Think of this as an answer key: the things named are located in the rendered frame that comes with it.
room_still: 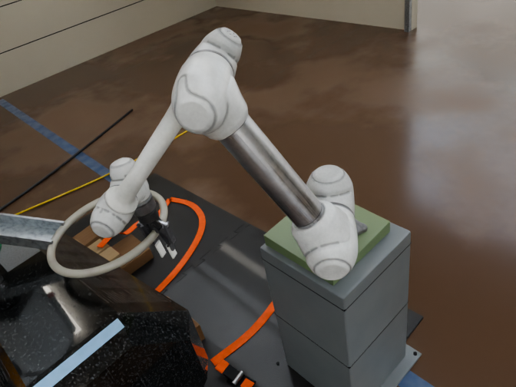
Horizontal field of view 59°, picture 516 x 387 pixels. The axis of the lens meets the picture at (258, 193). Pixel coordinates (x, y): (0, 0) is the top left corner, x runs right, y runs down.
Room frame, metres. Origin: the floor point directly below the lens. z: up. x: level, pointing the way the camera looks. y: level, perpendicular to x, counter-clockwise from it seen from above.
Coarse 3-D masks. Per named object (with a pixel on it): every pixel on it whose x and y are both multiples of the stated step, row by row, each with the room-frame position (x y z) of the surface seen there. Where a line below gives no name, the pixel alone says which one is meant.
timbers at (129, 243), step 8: (80, 232) 2.54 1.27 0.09; (88, 232) 2.52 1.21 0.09; (80, 240) 2.45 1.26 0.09; (88, 240) 2.43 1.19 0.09; (96, 240) 2.44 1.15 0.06; (128, 240) 2.32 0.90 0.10; (136, 240) 2.30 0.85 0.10; (120, 248) 2.26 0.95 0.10; (128, 248) 2.24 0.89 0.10; (144, 256) 2.17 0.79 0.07; (152, 256) 2.19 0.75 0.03; (128, 264) 2.10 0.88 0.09; (136, 264) 2.12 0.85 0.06; (128, 272) 2.09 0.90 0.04
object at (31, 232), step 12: (0, 216) 1.55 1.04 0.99; (12, 216) 1.54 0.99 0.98; (24, 216) 1.54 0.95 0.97; (0, 228) 1.52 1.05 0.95; (12, 228) 1.52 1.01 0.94; (24, 228) 1.52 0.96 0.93; (36, 228) 1.52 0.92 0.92; (48, 228) 1.52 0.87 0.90; (0, 240) 1.44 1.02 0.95; (12, 240) 1.43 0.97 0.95; (24, 240) 1.42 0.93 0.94; (36, 240) 1.41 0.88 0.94; (48, 240) 1.40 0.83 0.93
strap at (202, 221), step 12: (168, 204) 2.74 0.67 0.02; (192, 204) 2.67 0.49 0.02; (204, 216) 2.51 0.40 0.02; (132, 228) 2.42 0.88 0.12; (204, 228) 2.38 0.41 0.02; (108, 240) 2.22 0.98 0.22; (192, 252) 2.17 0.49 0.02; (180, 264) 2.08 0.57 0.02; (168, 276) 1.99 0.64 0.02; (156, 288) 1.92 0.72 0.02; (264, 312) 1.58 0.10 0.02; (240, 336) 1.46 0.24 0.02; (228, 348) 1.40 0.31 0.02; (216, 360) 1.35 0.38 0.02
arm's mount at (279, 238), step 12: (360, 216) 1.24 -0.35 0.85; (372, 216) 1.23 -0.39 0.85; (276, 228) 1.28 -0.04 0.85; (288, 228) 1.26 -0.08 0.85; (372, 228) 1.17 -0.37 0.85; (384, 228) 1.17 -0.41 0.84; (276, 240) 1.22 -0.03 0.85; (288, 240) 1.20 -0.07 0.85; (360, 240) 1.13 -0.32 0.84; (372, 240) 1.13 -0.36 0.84; (288, 252) 1.16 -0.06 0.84; (300, 252) 1.14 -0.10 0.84; (360, 252) 1.08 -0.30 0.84; (300, 264) 1.11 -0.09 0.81
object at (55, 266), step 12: (156, 192) 1.56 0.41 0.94; (72, 216) 1.55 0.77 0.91; (60, 228) 1.49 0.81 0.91; (144, 240) 1.25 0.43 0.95; (48, 252) 1.35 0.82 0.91; (132, 252) 1.21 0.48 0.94; (48, 264) 1.29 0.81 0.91; (108, 264) 1.18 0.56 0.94; (120, 264) 1.18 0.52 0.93; (72, 276) 1.18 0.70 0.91; (84, 276) 1.17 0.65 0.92
